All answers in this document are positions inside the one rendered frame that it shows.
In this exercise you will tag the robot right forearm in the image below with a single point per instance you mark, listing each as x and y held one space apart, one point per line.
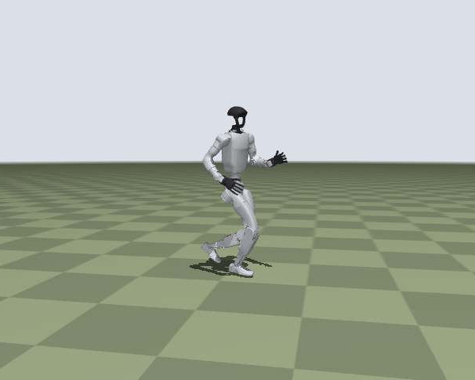
212 169

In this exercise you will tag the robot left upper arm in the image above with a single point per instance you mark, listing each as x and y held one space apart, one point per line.
252 151

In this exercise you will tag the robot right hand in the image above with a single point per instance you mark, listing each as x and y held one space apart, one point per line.
230 184

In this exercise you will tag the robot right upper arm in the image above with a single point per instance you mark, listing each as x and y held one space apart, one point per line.
220 142

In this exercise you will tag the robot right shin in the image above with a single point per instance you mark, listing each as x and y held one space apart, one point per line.
246 244

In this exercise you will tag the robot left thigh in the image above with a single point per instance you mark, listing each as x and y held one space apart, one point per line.
247 194

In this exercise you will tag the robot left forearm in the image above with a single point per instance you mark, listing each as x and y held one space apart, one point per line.
264 163

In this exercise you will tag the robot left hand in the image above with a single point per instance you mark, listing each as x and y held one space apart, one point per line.
278 159

